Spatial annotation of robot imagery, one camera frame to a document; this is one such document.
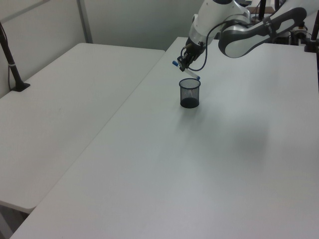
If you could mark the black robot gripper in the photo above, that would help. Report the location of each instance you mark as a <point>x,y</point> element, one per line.
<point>193,53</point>

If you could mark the white marker with blue cap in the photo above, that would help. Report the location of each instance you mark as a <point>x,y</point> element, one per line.
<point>192,74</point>

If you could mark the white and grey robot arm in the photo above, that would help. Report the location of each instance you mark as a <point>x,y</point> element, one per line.
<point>236,46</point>

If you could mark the robot base equipment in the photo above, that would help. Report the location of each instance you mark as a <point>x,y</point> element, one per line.
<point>297,32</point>

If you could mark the black mesh pen cup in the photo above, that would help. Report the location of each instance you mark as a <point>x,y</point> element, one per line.
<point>190,93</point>

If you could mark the black pole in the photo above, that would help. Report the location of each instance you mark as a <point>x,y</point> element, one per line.
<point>262,10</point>

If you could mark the white table with rounded corners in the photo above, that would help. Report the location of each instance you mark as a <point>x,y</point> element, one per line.
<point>62,112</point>

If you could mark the grey partition post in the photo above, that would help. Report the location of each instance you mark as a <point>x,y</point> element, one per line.
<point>84,21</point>

